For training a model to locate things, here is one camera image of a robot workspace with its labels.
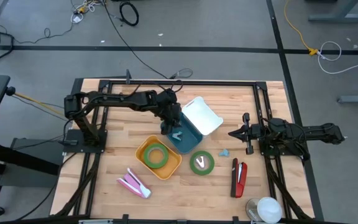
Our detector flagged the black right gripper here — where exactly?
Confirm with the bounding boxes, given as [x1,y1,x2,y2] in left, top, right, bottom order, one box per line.
[227,112,262,156]

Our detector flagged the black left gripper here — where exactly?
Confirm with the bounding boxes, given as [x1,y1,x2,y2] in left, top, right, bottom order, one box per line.
[160,102,183,135]

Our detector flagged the narrow green tape roll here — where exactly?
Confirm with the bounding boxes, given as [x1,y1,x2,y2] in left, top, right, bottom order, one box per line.
[143,143,170,170]

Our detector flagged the wide green tape roll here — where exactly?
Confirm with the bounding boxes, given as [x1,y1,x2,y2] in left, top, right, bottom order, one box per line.
[188,150,216,176]

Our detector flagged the red black stapler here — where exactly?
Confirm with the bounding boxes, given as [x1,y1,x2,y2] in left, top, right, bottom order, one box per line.
[230,157,249,199]

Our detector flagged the pink white stapler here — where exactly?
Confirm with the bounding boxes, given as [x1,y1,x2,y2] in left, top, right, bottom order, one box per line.
[116,167,152,199]

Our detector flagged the teal plastic bin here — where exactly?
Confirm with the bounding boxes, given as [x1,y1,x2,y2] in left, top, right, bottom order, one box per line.
[165,111,204,156]

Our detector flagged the white plastic bin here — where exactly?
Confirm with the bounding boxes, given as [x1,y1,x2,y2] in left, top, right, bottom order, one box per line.
[181,96,224,136]

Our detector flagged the yellow plastic bin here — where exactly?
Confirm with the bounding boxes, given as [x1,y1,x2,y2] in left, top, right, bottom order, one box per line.
[134,134,183,181]

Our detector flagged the grey desk foot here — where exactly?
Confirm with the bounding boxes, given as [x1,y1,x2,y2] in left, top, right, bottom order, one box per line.
[308,0,358,24]
[337,95,358,104]

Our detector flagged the yellow pole with black knob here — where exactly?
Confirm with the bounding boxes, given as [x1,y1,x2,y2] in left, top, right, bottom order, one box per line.
[5,86,67,118]

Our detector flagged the grey cable loop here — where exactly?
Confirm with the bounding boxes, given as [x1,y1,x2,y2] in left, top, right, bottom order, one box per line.
[168,68,194,80]

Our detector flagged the black aluminium rig frame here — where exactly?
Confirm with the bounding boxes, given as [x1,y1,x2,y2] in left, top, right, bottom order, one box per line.
[50,78,324,224]

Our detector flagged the long black floor cable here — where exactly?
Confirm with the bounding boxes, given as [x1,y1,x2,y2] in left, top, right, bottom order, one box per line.
[103,0,170,80]

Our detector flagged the yellow extension cable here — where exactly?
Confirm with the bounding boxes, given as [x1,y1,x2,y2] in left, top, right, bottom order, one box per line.
[283,0,319,57]

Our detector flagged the white floor cable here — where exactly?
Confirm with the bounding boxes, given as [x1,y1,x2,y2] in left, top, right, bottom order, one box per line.
[317,41,358,75]

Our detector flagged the coiled black cable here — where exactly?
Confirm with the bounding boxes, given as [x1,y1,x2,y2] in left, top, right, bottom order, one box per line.
[119,1,140,27]

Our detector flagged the silver aluminium bracket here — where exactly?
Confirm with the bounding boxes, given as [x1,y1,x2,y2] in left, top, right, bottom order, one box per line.
[78,218,114,224]

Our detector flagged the white yellow power cable bundle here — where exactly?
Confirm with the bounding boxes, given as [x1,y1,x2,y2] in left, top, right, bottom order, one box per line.
[70,0,105,24]

